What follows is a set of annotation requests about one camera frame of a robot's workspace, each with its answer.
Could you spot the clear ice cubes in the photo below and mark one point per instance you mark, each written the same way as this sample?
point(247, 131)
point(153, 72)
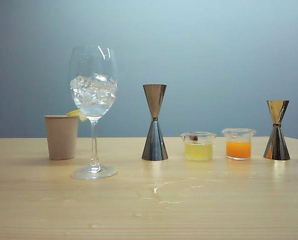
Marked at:
point(94, 90)

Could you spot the silver double-ended jigger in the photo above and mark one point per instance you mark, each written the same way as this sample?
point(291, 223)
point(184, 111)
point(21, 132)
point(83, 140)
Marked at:
point(155, 145)

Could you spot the brown stick in beaker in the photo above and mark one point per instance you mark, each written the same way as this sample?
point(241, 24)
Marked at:
point(194, 138)

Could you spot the clear wine glass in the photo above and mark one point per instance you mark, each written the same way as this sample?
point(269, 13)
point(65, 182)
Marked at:
point(94, 140)

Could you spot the glass beaker with yellow juice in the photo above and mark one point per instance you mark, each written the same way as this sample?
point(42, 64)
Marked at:
point(199, 150)

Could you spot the water puddle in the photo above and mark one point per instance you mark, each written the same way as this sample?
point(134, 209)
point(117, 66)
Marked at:
point(161, 191)

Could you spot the yellow lemon slice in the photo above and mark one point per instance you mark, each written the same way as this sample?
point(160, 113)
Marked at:
point(75, 113)

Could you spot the beige paper cup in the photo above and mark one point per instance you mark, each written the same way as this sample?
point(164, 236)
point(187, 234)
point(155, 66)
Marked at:
point(61, 137)

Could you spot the glass beaker with orange juice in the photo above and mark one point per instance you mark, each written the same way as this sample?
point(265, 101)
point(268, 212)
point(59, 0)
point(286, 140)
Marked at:
point(238, 148)

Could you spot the gold double-ended jigger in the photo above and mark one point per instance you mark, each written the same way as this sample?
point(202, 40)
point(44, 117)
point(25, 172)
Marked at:
point(277, 145)

